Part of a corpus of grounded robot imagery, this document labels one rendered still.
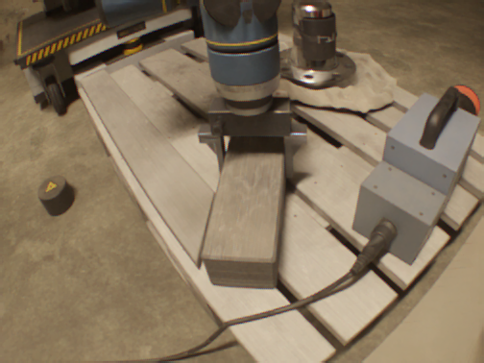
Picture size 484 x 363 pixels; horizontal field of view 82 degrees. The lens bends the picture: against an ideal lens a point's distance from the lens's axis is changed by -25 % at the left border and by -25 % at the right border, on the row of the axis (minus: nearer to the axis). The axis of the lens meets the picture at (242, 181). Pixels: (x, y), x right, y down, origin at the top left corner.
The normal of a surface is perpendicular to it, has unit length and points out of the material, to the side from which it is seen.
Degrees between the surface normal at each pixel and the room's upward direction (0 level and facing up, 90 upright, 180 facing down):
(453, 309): 0
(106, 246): 0
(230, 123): 90
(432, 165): 90
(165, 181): 0
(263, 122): 90
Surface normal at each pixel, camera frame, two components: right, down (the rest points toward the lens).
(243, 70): 0.01, 0.70
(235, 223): -0.10, -0.72
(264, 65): 0.48, 0.58
